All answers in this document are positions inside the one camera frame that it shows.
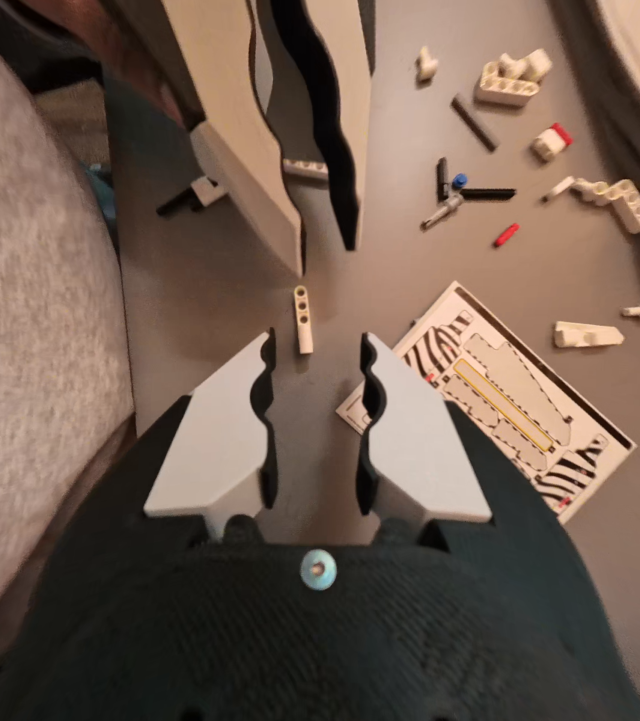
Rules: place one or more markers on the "grey lego axle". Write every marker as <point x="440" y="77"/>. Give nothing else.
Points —
<point x="474" y="123"/>

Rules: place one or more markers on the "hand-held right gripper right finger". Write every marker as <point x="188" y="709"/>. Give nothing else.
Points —
<point x="427" y="450"/>

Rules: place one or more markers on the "white curved lego piece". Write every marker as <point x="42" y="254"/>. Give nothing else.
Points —
<point x="545" y="146"/>

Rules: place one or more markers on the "white connector on black axle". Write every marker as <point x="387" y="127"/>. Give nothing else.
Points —
<point x="204" y="191"/>

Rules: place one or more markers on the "white thin lego liftarm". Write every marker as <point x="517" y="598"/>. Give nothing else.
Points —
<point x="557" y="188"/>

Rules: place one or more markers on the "light grey long lego pin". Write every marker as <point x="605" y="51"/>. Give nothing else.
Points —
<point x="441" y="213"/>

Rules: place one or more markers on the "blue lego pin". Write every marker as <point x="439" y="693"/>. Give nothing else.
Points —
<point x="459" y="180"/>

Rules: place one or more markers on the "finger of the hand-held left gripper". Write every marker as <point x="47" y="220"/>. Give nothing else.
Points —
<point x="356" y="67"/>
<point x="241" y="112"/>

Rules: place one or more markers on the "white L-shaped lego beam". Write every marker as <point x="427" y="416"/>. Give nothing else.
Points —
<point x="508" y="84"/>

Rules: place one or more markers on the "black notched lego axle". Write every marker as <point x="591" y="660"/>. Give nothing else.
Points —
<point x="442" y="177"/>

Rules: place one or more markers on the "red short lego axle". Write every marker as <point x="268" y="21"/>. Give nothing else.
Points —
<point x="505" y="235"/>

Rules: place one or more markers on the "red lego piece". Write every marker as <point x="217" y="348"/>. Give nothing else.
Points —
<point x="563" y="134"/>

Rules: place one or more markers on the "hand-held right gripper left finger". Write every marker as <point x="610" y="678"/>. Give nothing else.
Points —
<point x="213" y="439"/>

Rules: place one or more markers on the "zebra print sticker sheet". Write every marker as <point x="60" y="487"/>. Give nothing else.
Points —
<point x="500" y="405"/>

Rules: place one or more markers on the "white lego axle connector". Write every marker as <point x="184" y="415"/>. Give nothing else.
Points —
<point x="425" y="63"/>

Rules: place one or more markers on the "lego instruction booklet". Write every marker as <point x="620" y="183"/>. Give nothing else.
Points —
<point x="635" y="84"/>

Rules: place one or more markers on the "white bent lego assembly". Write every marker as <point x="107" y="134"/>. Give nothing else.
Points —
<point x="618" y="203"/>

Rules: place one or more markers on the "white short lego beam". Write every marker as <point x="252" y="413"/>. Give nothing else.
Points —
<point x="303" y="321"/>

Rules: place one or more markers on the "white lego wedge panel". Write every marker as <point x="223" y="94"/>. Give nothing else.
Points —
<point x="587" y="333"/>

